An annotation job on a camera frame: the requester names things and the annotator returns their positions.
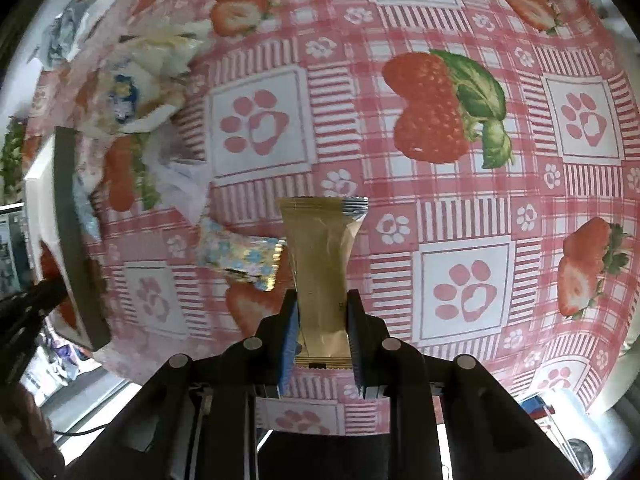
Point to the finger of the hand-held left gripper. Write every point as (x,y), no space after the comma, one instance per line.
(42,294)

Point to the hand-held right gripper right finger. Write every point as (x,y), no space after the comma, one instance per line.
(356,350)

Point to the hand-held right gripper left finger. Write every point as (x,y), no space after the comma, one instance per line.
(289,345)

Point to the white cardboard box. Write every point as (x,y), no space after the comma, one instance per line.
(75,240)

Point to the beige gold snack packet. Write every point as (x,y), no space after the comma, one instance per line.
(322,260)

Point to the person's left forearm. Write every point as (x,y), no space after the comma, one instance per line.
(22,425)

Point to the floral printed snack packet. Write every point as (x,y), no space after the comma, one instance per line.
(240,256)

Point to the green patterned object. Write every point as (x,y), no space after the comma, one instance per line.
(12,160)

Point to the clear white snack packet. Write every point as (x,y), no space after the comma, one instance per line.
(185,185)

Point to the white blue yellow snack packet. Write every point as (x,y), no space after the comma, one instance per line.
(127,100)

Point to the white round appliance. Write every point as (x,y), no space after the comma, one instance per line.
(580,435)

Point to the strawberry printed tablecloth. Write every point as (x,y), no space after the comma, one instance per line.
(410,110)

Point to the crinkled blue white packet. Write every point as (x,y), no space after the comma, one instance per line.
(67,27)

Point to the cream white snack packet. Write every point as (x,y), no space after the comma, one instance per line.
(162,50)

